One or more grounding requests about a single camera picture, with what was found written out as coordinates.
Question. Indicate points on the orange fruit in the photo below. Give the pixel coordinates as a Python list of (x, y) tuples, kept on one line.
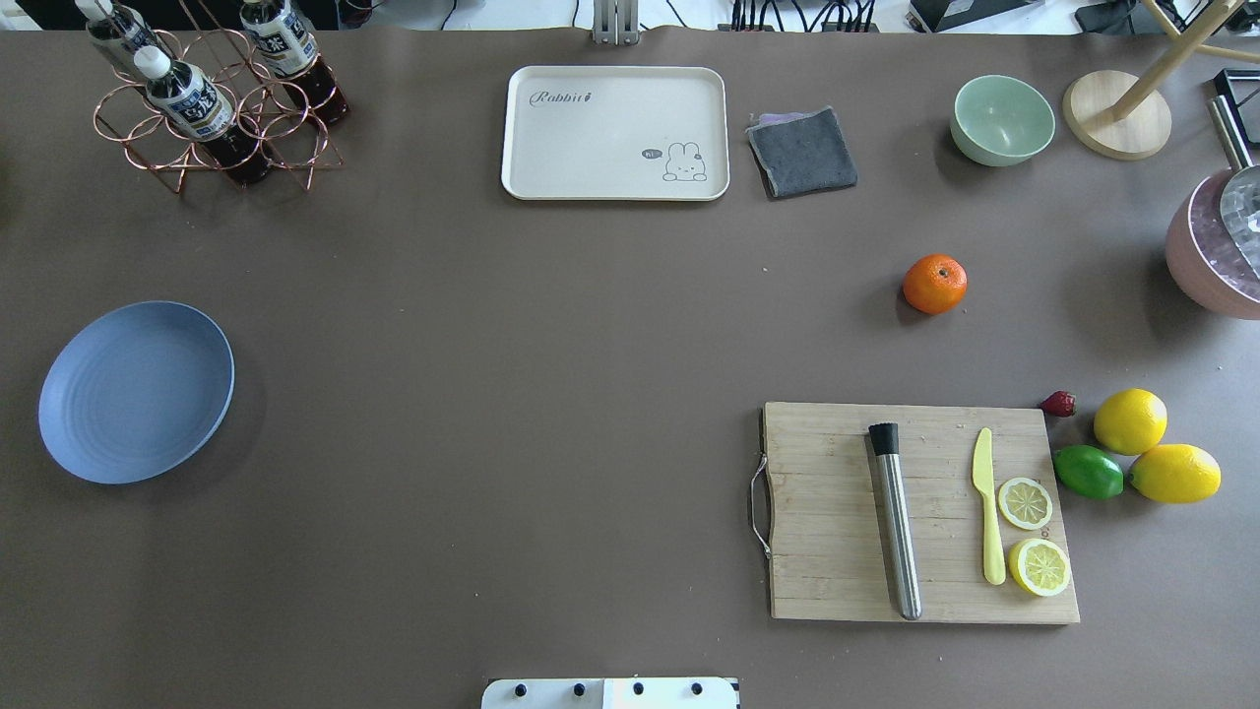
[(935, 284)]

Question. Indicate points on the blue round plate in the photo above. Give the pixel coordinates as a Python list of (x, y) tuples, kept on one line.
[(137, 392)]

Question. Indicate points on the cream rabbit tray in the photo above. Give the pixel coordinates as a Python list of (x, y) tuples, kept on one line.
[(615, 133)]

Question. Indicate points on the grey folded cloth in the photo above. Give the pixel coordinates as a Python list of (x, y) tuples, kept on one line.
[(802, 152)]

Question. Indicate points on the steel muddler black tip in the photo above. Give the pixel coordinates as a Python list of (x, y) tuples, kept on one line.
[(885, 440)]

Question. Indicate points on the bamboo cutting board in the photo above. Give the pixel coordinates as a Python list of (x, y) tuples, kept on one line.
[(829, 553)]

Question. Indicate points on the yellow plastic knife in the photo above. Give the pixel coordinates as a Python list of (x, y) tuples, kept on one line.
[(992, 559)]

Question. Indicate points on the lemon slice upper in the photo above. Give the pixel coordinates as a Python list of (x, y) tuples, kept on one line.
[(1025, 504)]

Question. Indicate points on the lemon slice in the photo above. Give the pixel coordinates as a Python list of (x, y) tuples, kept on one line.
[(1025, 504), (1039, 567)]

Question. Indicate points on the small red strawberry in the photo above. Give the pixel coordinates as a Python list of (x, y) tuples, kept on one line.
[(1060, 404)]

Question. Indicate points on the light green bowl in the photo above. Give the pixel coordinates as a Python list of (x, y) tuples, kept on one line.
[(1001, 121)]

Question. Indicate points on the lemon slice lower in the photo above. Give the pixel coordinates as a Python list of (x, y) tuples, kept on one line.
[(1039, 567)]

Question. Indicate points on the green lime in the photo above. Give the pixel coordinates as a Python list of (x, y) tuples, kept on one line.
[(1088, 471)]

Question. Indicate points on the tea bottle back right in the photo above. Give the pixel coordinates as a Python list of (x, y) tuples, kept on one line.
[(287, 46)]

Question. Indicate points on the tea bottle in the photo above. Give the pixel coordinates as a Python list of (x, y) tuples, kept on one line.
[(287, 46), (200, 112), (118, 32)]

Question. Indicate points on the whole lemon upper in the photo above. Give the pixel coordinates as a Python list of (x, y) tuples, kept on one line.
[(1131, 422)]

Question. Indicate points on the whole lemon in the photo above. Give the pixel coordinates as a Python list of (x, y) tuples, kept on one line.
[(1176, 474), (1131, 422)]

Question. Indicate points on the tea bottle front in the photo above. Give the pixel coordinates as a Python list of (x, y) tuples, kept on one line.
[(200, 112)]

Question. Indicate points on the wooden cup stand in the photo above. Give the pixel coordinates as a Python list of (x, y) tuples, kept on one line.
[(1122, 116)]

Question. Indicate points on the whole lemon lower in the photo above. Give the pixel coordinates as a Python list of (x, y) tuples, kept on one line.
[(1176, 474)]

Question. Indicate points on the pink bowl with ice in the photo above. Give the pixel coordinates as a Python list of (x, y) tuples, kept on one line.
[(1202, 258)]

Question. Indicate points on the tea bottle back left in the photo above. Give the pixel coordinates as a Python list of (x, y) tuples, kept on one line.
[(118, 32)]

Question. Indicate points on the metal ice scoop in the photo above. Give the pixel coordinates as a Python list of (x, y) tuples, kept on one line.
[(1239, 202)]

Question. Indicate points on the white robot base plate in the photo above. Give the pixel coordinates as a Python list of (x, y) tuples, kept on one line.
[(613, 692)]

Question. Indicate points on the copper wire bottle rack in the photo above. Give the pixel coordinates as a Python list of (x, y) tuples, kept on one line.
[(242, 101)]

